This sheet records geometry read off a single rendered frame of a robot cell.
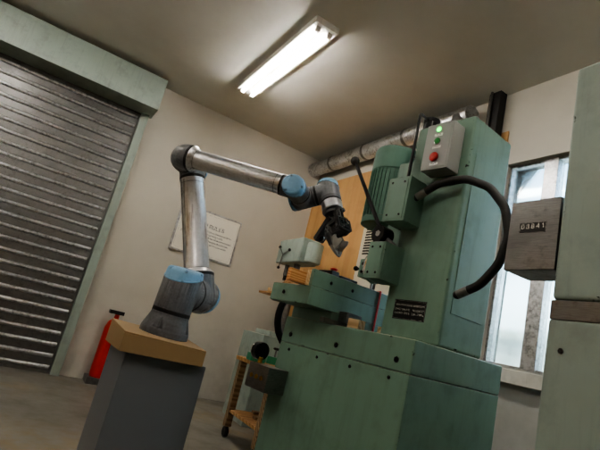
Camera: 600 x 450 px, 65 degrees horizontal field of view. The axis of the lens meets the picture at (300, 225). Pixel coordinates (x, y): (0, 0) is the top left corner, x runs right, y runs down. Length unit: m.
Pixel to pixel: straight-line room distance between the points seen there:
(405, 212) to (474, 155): 0.27
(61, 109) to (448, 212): 3.68
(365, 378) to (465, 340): 0.32
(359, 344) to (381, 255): 0.28
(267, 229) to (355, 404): 3.65
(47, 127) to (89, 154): 0.38
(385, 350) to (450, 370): 0.20
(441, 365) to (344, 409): 0.30
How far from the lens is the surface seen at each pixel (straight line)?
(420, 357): 1.32
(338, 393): 1.45
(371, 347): 1.39
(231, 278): 4.73
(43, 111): 4.53
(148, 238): 4.49
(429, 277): 1.45
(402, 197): 1.51
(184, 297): 1.88
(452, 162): 1.51
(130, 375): 1.80
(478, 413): 1.57
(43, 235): 4.34
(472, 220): 1.51
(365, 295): 1.66
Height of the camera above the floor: 0.73
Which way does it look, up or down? 13 degrees up
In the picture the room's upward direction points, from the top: 14 degrees clockwise
